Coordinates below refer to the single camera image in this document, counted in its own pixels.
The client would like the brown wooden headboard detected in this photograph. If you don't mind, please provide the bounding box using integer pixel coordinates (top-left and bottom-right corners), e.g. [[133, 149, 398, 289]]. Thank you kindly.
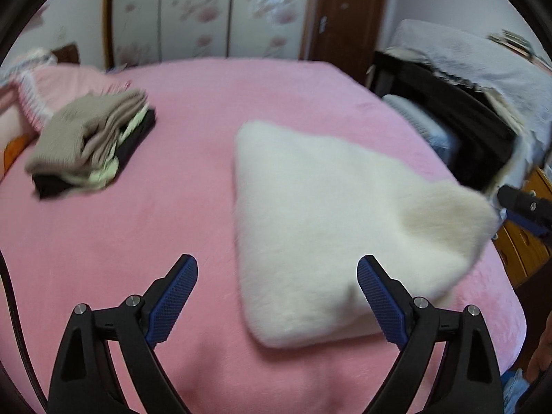
[[52, 43, 81, 66]]

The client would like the folded light green garment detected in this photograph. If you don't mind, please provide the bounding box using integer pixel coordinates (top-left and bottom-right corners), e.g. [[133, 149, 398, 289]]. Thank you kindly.
[[65, 110, 151, 191]]

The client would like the pink ruffled pillow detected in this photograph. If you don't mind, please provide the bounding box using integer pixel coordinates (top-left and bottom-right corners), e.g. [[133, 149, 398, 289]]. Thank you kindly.
[[0, 49, 132, 135]]

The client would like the stack of folded clothes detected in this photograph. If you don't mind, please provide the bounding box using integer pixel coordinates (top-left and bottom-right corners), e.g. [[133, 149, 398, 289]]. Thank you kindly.
[[32, 108, 157, 201]]

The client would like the folded beige sweater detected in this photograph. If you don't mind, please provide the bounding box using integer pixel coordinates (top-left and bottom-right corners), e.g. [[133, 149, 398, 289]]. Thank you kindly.
[[25, 90, 148, 178]]

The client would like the floral sliding door wardrobe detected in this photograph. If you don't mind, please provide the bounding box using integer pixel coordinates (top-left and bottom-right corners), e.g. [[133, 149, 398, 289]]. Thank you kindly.
[[101, 0, 316, 70]]

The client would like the orange cloth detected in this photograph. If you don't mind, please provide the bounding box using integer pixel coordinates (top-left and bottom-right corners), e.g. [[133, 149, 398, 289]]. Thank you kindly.
[[3, 135, 37, 170]]

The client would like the white fuzzy sweater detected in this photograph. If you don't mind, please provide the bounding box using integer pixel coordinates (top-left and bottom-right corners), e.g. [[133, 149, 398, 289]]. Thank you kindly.
[[233, 120, 502, 350]]

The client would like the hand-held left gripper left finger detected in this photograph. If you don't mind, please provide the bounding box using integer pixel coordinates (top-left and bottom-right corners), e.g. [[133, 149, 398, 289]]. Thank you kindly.
[[48, 254, 199, 414]]

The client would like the pink bed blanket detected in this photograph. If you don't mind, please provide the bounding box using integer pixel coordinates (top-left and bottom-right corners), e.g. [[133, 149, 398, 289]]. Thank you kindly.
[[0, 58, 529, 414]]

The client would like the wooden dresser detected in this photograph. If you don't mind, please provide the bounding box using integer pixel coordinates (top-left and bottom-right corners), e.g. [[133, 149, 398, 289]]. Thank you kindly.
[[491, 167, 552, 289]]

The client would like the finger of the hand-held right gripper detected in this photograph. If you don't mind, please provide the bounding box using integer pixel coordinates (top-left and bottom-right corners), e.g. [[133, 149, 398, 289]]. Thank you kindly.
[[506, 212, 552, 241], [498, 185, 552, 221]]

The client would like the brown wooden door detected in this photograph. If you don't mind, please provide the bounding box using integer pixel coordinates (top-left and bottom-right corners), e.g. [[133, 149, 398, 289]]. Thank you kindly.
[[299, 0, 391, 88]]

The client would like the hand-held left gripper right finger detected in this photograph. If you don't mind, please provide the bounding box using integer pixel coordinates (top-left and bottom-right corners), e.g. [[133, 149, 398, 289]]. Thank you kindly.
[[356, 254, 505, 414]]

